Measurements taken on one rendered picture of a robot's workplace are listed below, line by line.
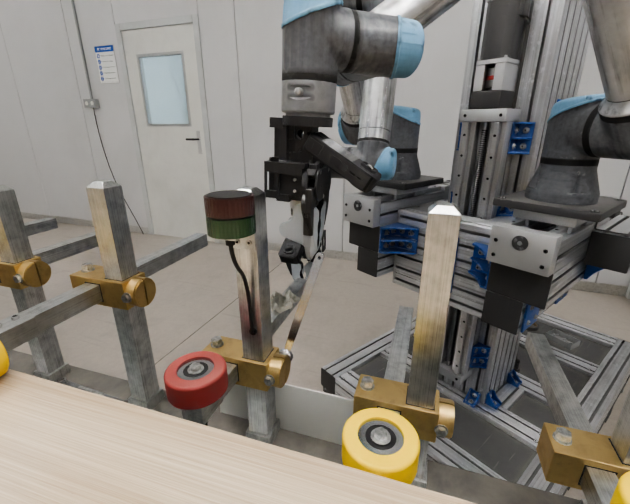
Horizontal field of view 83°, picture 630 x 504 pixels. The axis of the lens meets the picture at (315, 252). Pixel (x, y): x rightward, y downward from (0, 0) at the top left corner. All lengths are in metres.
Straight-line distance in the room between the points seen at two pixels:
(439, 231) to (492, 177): 0.77
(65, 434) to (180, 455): 0.13
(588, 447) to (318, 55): 0.59
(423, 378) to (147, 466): 0.33
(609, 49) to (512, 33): 0.40
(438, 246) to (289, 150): 0.25
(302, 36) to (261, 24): 3.02
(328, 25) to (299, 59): 0.05
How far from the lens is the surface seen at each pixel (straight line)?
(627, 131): 0.91
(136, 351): 0.72
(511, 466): 1.43
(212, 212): 0.43
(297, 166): 0.50
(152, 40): 4.18
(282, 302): 0.74
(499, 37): 1.20
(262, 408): 0.63
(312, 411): 0.65
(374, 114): 0.86
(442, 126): 3.03
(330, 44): 0.51
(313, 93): 0.50
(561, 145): 1.00
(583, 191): 1.02
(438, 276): 0.44
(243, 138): 3.55
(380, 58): 0.54
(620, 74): 0.87
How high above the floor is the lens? 1.21
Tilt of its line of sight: 20 degrees down
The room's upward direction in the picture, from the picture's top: straight up
